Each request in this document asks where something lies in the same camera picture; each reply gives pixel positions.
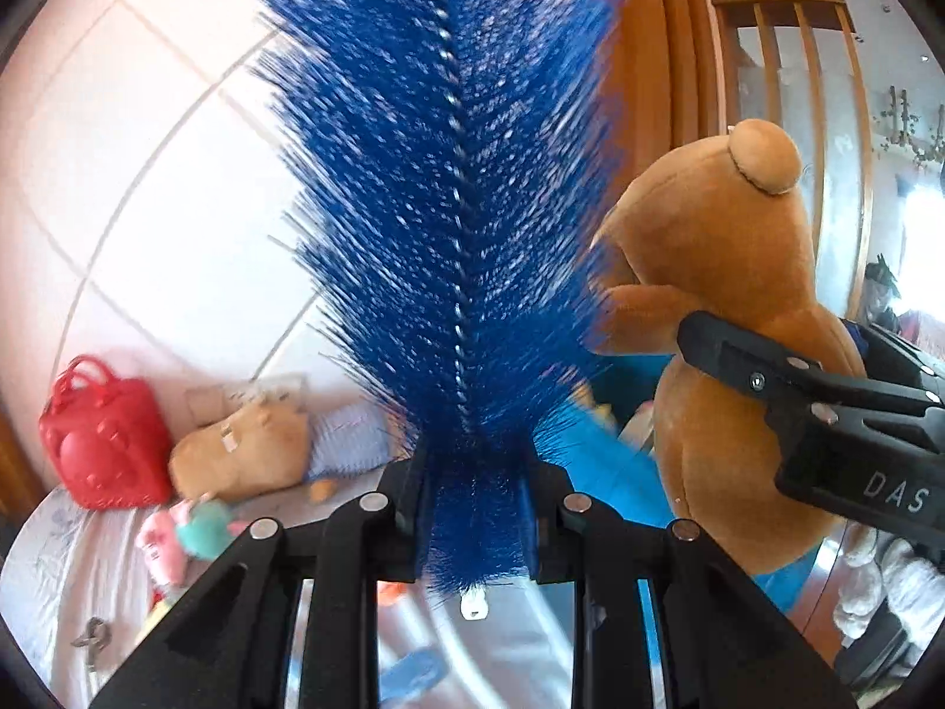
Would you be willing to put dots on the pink and teal plush toy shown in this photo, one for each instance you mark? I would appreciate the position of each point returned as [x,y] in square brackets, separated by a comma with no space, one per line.
[192,539]

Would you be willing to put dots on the white plush toy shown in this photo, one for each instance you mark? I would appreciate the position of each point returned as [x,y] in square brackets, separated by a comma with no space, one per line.
[886,576]

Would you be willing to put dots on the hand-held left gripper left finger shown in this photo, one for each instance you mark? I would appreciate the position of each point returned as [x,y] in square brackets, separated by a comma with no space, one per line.
[419,509]

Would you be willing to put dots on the blue slipper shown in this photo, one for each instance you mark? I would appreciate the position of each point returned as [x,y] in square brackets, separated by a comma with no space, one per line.
[413,672]

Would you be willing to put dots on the brown plush toy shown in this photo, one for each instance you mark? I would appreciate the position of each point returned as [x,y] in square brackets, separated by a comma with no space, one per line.
[738,325]

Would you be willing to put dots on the tan capybara plush toy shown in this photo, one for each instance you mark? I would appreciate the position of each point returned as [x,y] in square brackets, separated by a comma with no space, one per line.
[243,447]

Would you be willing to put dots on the wooden chair back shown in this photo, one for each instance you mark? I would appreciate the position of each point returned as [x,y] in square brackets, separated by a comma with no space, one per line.
[812,88]

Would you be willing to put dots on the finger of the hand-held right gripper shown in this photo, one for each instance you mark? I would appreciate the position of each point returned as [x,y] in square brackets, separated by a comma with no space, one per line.
[746,362]

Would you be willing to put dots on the red plastic handbag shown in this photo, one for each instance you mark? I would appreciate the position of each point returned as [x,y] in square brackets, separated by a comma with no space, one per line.
[100,439]

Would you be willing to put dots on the blue bristle brush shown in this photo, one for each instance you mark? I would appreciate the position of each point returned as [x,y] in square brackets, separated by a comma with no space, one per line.
[450,251]

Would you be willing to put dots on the wooden door frame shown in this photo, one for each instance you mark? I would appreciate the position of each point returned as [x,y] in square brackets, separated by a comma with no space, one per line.
[650,52]

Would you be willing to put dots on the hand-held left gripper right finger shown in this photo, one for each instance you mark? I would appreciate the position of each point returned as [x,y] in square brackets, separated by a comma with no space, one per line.
[528,524]

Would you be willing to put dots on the white patterned cloth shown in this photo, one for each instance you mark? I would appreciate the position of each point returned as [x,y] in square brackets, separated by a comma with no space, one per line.
[66,576]

